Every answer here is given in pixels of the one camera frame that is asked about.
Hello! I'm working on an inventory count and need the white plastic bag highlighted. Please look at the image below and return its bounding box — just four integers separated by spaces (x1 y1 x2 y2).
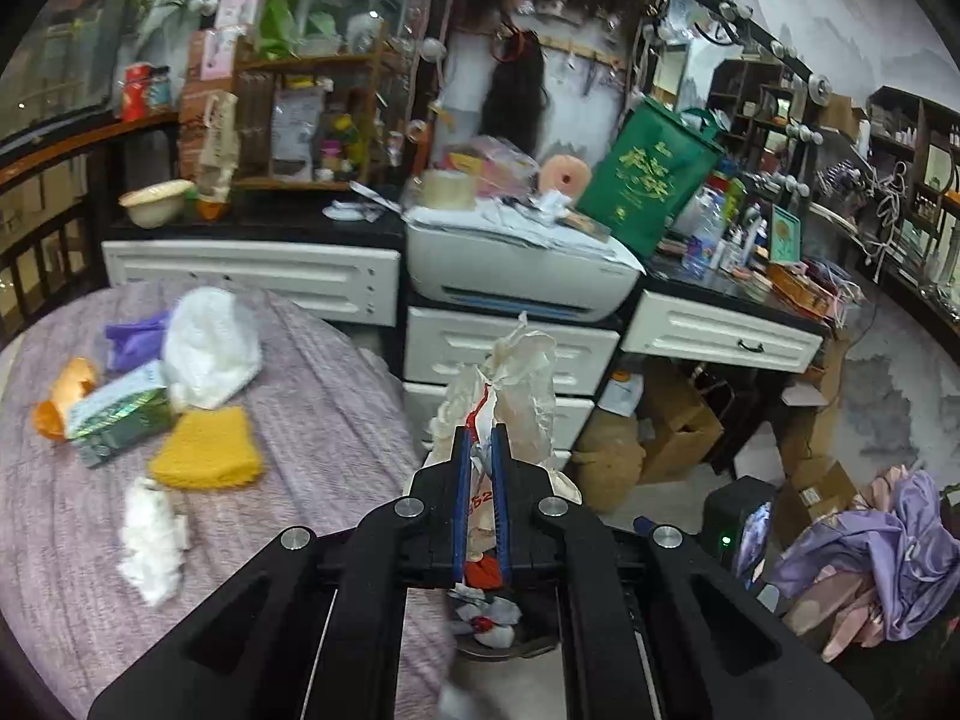
161 286 263 412

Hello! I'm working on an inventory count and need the clear water bottle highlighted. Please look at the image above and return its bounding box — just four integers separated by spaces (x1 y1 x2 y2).
682 187 728 275

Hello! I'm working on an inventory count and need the white bag with yellow print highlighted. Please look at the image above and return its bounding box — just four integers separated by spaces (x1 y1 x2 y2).
600 371 646 418

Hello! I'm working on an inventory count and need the brown product box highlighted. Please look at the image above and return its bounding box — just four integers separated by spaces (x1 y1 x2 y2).
178 26 241 166

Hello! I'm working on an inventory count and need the group of cosmetic bottles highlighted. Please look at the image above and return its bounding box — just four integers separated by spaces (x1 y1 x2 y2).
705 172 774 278

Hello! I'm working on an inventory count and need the clear bag of colourful items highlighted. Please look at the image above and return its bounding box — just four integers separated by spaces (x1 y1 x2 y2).
442 135 542 197

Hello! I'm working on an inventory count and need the yellow knitted cloth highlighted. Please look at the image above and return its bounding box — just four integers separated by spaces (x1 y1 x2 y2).
148 405 266 490

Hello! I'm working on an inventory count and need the black hanging wig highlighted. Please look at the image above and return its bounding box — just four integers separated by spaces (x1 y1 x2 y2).
480 30 549 155

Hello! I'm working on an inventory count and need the green tote bag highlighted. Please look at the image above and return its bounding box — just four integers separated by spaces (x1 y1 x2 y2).
576 96 725 257

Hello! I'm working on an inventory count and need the low white drawer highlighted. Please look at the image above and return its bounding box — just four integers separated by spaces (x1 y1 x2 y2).
403 382 596 467

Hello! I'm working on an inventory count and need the white tissue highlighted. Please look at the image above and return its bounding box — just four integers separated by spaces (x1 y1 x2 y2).
118 476 188 608

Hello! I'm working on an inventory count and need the dark wall shelf unit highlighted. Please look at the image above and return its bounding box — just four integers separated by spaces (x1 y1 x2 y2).
862 86 960 308

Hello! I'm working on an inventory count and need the green picture frame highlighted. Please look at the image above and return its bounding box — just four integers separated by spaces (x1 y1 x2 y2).
769 204 804 266

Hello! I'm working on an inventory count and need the orange woven box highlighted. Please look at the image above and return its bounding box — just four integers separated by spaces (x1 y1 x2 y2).
765 262 838 320

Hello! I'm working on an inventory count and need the stack of papers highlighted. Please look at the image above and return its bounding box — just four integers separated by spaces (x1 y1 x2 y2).
409 191 646 272

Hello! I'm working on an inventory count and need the wooden ledge with black railing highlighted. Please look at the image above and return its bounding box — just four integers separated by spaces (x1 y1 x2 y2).
0 112 182 346

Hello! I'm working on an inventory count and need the green and white packet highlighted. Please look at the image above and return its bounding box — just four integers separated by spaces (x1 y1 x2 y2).
66 360 177 470

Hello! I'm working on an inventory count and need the wooden shelf rack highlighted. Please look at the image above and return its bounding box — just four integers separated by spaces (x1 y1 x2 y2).
232 22 392 191

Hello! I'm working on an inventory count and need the white paper wrapper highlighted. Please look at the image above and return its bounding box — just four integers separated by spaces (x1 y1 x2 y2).
433 311 583 593

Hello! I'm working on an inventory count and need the white cabinet front panel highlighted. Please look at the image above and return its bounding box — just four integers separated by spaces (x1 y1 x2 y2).
101 240 401 328

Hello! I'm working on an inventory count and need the grey foil pouch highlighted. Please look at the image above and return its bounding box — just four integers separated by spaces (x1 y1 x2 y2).
270 82 328 183

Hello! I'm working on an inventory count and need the wide white drawer black handle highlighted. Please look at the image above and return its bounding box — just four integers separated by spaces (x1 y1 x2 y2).
622 289 824 374

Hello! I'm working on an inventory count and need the purple striped tablecloth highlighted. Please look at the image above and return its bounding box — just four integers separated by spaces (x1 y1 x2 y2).
0 281 460 720

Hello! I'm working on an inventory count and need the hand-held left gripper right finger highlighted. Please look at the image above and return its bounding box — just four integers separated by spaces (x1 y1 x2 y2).
491 424 875 720

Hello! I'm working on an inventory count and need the pink round foam ring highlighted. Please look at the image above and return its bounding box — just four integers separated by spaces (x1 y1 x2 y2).
536 154 590 200

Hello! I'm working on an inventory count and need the dark plastic waste bin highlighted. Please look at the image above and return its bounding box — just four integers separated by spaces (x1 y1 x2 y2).
409 525 647 662

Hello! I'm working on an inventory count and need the white printer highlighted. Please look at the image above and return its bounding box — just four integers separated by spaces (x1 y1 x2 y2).
405 221 646 316

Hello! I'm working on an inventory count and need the white wrapper with red spot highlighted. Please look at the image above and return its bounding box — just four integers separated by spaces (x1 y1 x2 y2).
448 589 523 650

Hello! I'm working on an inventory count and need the pink product box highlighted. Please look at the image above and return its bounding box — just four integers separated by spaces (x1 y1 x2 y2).
214 0 268 32

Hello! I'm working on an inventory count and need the white drawer with black handle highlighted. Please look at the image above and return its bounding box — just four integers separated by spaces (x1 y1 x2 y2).
405 307 620 397

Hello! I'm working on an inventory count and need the purple cloth pile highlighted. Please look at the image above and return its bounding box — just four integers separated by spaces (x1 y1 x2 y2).
772 465 960 643

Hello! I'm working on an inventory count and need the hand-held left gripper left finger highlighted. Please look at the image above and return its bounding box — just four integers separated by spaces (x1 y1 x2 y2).
88 424 473 720

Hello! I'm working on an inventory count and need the red canister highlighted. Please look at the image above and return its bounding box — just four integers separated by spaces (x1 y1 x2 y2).
121 64 153 122

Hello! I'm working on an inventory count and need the orange plastic piece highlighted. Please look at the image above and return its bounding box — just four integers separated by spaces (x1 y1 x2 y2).
31 356 100 440

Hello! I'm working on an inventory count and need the black device with green light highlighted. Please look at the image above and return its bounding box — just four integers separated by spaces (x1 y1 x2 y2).
701 476 778 590

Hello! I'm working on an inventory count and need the brown cardboard box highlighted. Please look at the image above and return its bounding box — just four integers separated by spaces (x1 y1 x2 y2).
641 371 725 485

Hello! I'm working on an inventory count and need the cream bowl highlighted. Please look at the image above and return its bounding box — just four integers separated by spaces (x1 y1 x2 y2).
118 180 198 230

